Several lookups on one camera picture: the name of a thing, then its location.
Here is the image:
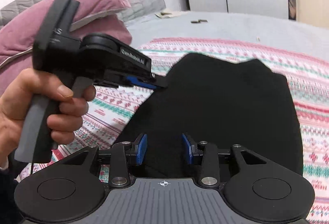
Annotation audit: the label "small black object on bed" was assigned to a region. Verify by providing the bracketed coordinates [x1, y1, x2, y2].
[190, 19, 208, 24]

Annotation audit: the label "pink pillow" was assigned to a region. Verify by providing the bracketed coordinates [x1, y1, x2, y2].
[1, 0, 132, 92]

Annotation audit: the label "person's left hand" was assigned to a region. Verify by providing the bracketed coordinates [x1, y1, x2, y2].
[1, 68, 96, 169]

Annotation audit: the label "black pants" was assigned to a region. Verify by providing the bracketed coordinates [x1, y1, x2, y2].
[117, 53, 303, 178]

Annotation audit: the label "beige cloth on bed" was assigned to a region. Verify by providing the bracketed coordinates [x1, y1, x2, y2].
[155, 10, 181, 19]

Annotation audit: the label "light grey bed sheet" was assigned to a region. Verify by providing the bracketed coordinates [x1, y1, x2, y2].
[125, 11, 328, 61]

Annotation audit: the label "patterned pink green bedspread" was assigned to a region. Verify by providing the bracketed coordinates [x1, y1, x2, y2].
[15, 38, 328, 223]

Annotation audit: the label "dark blue sleeve forearm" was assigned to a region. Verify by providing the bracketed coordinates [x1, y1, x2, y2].
[1, 158, 27, 223]

